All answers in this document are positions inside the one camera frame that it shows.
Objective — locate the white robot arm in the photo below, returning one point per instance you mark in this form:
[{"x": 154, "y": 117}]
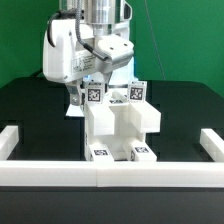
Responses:
[{"x": 97, "y": 11}]

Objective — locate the white sheet with tags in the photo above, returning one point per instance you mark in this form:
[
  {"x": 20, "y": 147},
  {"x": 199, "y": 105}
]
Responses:
[{"x": 74, "y": 111}]

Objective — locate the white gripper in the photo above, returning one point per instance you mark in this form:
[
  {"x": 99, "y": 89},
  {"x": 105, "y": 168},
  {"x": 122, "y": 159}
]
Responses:
[{"x": 74, "y": 49}]

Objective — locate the white chair back piece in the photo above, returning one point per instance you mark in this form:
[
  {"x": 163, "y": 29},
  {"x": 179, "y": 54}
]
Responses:
[{"x": 117, "y": 118}]

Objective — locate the white chair seat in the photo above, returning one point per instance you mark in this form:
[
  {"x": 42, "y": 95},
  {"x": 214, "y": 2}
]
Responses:
[{"x": 113, "y": 142}]

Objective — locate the white U-shaped fence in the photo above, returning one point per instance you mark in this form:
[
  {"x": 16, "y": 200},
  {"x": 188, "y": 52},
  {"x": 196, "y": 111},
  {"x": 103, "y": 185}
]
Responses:
[{"x": 95, "y": 174}]

